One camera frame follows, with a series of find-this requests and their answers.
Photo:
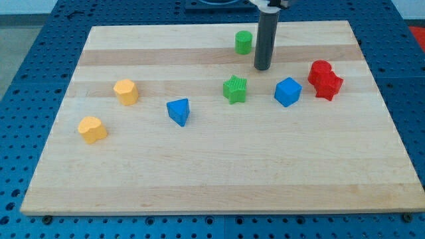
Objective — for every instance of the green star block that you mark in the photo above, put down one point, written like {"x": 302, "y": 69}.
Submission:
{"x": 234, "y": 89}

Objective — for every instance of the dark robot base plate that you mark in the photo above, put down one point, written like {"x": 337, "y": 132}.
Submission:
{"x": 218, "y": 5}

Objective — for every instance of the yellow hexagon block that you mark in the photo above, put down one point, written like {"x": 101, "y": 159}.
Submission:
{"x": 126, "y": 92}

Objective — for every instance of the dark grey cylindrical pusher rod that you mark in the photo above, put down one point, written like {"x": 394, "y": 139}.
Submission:
{"x": 266, "y": 33}

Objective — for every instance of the yellow heart block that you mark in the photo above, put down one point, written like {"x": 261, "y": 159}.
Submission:
{"x": 92, "y": 129}

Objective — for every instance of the blue cube block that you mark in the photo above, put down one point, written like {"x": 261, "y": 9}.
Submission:
{"x": 287, "y": 92}

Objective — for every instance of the green cylinder block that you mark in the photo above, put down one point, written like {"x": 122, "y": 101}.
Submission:
{"x": 243, "y": 42}

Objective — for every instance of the red cylinder block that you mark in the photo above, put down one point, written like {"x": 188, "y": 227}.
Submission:
{"x": 318, "y": 67}

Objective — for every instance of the blue triangle block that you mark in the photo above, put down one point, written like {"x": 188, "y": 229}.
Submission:
{"x": 179, "y": 111}

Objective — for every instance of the light wooden board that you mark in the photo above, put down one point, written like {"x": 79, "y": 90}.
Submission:
{"x": 258, "y": 157}

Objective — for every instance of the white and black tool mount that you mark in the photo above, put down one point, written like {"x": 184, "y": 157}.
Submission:
{"x": 270, "y": 6}

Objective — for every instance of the red star block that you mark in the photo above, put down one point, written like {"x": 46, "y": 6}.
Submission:
{"x": 327, "y": 85}

